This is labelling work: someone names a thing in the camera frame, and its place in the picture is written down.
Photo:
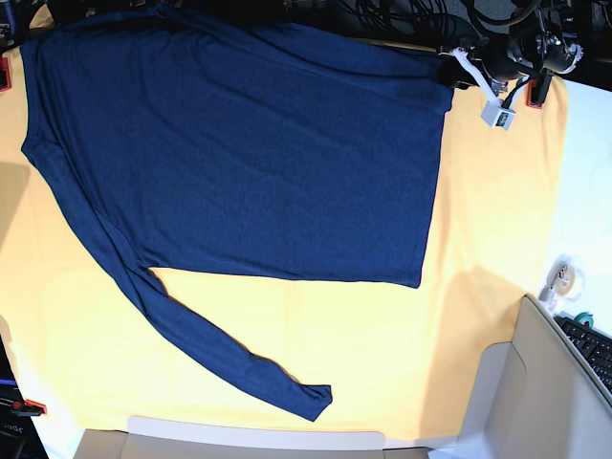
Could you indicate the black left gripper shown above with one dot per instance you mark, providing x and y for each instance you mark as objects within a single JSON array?
[{"x": 466, "y": 67}]

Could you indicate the blue long-sleeve T-shirt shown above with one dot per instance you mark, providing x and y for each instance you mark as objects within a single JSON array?
[{"x": 171, "y": 138}]

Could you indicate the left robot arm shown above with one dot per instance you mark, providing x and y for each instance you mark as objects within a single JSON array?
[{"x": 537, "y": 40}]

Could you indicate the red clamp top right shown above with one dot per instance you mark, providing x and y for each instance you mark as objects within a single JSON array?
[{"x": 538, "y": 89}]

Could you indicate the red clamp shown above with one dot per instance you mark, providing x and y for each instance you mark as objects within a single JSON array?
[
  {"x": 27, "y": 408},
  {"x": 5, "y": 77},
  {"x": 538, "y": 89}
]

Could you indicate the clear tape roll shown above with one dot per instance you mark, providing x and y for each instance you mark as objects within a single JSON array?
[{"x": 565, "y": 280}]

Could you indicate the teal tape roll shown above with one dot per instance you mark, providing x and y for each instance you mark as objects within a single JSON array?
[{"x": 586, "y": 319}]

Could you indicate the black keyboard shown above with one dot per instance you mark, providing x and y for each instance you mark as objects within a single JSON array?
[{"x": 592, "y": 345}]

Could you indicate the cardboard box right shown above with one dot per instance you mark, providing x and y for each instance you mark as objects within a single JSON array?
[{"x": 536, "y": 397}]

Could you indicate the red clamp top left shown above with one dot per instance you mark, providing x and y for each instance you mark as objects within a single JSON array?
[{"x": 5, "y": 77}]

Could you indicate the yellow table cloth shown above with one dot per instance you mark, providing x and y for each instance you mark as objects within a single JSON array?
[{"x": 400, "y": 361}]

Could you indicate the red clamp bottom left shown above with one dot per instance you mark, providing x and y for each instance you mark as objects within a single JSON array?
[{"x": 27, "y": 408}]

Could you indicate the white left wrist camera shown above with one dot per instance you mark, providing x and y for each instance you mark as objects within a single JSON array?
[{"x": 497, "y": 112}]

